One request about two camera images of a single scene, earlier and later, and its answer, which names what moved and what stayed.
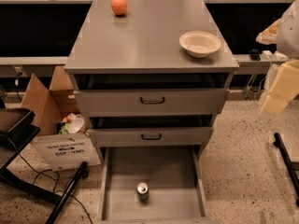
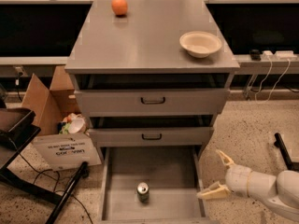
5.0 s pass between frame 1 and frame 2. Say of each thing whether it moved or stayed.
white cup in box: stayed
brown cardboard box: stayed
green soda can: stayed
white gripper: moved
